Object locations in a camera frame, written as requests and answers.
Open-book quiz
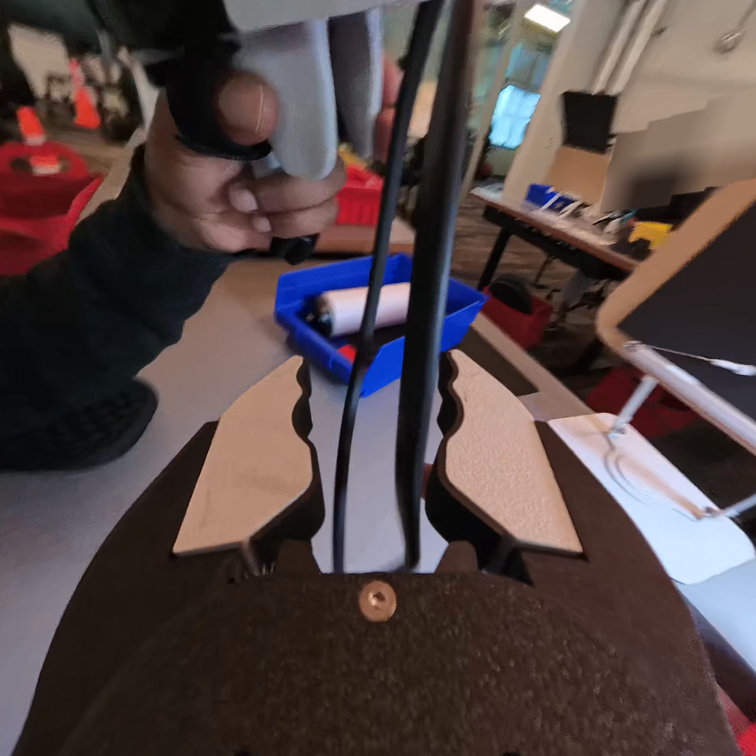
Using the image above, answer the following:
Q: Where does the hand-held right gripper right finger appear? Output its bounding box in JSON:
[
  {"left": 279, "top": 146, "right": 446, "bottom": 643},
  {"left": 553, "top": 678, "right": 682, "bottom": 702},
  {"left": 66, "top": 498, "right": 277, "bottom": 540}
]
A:
[{"left": 425, "top": 348, "right": 586, "bottom": 557}]

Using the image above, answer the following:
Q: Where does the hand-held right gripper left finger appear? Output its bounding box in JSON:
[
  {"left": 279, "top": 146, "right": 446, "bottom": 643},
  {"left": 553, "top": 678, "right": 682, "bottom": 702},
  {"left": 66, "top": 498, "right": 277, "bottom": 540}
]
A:
[{"left": 172, "top": 354, "right": 326, "bottom": 557}]

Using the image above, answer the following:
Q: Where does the blue plastic bin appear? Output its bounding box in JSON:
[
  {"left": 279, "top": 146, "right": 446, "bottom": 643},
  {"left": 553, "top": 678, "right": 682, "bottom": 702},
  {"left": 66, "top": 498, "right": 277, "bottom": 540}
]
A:
[{"left": 274, "top": 254, "right": 488, "bottom": 398}]

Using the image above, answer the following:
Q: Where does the black cable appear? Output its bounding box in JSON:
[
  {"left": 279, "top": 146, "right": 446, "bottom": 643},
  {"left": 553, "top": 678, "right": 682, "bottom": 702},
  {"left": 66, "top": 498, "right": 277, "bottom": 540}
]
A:
[{"left": 332, "top": 0, "right": 474, "bottom": 574}]

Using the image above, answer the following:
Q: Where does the person's left forearm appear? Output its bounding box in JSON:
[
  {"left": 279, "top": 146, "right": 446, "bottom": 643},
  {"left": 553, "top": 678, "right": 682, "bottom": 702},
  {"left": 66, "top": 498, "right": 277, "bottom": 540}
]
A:
[{"left": 0, "top": 148, "right": 240, "bottom": 473}]

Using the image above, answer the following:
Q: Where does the person's left hand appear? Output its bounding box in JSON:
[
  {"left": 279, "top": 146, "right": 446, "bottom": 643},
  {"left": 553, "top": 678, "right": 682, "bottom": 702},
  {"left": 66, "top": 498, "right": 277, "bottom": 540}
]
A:
[{"left": 143, "top": 71, "right": 347, "bottom": 254}]

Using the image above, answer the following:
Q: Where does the red plastic basket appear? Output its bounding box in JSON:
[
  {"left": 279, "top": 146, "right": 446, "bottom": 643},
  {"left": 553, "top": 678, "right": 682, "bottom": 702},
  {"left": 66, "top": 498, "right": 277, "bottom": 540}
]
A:
[{"left": 335, "top": 165, "right": 385, "bottom": 228}]

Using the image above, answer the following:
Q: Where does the red floor crate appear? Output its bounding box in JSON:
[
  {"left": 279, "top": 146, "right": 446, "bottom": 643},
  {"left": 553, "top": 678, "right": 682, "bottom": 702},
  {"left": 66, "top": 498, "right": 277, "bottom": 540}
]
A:
[{"left": 585, "top": 366, "right": 699, "bottom": 439}]

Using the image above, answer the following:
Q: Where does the white paper roll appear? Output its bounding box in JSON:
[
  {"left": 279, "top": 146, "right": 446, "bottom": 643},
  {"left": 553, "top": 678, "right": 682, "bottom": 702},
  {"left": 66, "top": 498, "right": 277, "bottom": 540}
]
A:
[{"left": 310, "top": 282, "right": 412, "bottom": 339}]

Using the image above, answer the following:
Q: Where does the orange traffic cone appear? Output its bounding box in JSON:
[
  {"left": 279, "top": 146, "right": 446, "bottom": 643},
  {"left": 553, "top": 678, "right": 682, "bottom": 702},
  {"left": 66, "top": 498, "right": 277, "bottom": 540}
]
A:
[
  {"left": 70, "top": 59, "right": 102, "bottom": 132},
  {"left": 17, "top": 106, "right": 48, "bottom": 146}
]

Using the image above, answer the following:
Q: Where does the background work table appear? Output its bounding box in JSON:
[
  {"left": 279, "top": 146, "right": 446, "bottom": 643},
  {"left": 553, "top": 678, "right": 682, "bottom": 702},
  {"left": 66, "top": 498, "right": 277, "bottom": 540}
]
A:
[{"left": 471, "top": 186, "right": 653, "bottom": 291}]

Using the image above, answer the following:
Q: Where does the ceiling light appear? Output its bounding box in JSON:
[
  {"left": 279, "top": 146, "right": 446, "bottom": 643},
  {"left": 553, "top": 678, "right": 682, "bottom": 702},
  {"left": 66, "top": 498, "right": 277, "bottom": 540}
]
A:
[{"left": 523, "top": 3, "right": 572, "bottom": 32}]

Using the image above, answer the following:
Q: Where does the tan-edged black board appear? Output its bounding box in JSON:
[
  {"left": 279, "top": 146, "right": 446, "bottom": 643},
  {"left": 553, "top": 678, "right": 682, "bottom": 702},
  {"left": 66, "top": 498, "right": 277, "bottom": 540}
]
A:
[{"left": 595, "top": 177, "right": 756, "bottom": 457}]

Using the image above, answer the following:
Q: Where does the small blue parts bin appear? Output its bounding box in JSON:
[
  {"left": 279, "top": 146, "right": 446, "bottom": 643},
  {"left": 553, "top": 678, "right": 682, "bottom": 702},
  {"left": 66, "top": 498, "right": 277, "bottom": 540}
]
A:
[{"left": 526, "top": 184, "right": 584, "bottom": 213}]

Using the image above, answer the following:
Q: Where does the yellow box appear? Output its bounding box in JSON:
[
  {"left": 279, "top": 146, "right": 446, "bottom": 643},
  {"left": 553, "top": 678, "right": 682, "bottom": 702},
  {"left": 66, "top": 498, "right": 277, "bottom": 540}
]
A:
[{"left": 628, "top": 221, "right": 674, "bottom": 250}]

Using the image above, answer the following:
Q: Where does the red plastic chair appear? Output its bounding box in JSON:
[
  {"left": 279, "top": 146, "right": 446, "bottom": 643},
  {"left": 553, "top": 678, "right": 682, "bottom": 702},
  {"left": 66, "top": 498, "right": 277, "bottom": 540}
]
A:
[{"left": 0, "top": 141, "right": 108, "bottom": 276}]

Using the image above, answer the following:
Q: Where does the black monitor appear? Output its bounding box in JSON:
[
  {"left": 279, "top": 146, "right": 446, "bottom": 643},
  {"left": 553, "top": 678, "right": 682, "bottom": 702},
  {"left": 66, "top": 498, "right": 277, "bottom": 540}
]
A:
[{"left": 561, "top": 91, "right": 619, "bottom": 152}]

